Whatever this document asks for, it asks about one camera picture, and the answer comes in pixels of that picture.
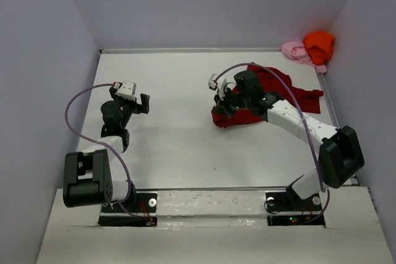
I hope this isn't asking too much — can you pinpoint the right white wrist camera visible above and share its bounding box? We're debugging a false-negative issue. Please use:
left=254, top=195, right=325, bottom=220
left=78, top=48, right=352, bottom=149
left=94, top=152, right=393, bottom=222
left=208, top=74, right=227, bottom=100

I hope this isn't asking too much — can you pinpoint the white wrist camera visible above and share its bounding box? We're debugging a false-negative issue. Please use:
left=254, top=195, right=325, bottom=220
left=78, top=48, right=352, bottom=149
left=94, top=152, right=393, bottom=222
left=208, top=74, right=227, bottom=100
left=114, top=80, right=136, bottom=101

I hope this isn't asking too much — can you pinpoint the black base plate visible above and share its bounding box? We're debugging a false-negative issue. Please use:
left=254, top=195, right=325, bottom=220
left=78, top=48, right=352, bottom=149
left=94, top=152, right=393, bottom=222
left=264, top=192, right=325, bottom=227
left=98, top=191, right=158, bottom=228

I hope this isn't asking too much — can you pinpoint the pink t shirt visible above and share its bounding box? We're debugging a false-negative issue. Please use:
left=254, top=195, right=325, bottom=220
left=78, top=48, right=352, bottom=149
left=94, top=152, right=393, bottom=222
left=280, top=41, right=327, bottom=74

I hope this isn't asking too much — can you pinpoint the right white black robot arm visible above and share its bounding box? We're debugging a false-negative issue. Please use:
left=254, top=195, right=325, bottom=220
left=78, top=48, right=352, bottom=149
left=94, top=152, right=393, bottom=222
left=209, top=70, right=364, bottom=213

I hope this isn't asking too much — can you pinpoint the orange t shirt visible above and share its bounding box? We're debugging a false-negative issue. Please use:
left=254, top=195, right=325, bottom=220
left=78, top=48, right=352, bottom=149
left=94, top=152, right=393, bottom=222
left=303, top=30, right=335, bottom=66

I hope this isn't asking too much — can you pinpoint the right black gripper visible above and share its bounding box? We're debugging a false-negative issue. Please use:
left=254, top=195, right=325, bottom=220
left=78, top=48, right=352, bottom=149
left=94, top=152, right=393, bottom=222
left=213, top=85, right=251, bottom=118

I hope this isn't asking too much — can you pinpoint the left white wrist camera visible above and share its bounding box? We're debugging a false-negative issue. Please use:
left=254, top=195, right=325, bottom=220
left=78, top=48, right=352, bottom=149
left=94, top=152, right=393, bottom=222
left=114, top=80, right=136, bottom=101

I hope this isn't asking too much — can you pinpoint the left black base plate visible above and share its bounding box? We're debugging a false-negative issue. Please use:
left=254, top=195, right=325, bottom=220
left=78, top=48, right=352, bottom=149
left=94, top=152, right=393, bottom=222
left=98, top=191, right=158, bottom=228

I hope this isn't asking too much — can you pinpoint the dark red t shirt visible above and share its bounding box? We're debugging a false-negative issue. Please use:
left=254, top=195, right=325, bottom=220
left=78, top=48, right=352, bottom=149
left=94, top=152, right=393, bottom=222
left=211, top=64, right=324, bottom=128

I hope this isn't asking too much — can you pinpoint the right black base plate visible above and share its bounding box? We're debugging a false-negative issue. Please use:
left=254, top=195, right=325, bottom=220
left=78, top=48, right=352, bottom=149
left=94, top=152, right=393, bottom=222
left=264, top=192, right=325, bottom=227

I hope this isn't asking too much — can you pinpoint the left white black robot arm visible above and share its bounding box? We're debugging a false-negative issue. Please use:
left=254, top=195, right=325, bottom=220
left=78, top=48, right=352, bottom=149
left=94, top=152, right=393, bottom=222
left=62, top=86, right=150, bottom=211

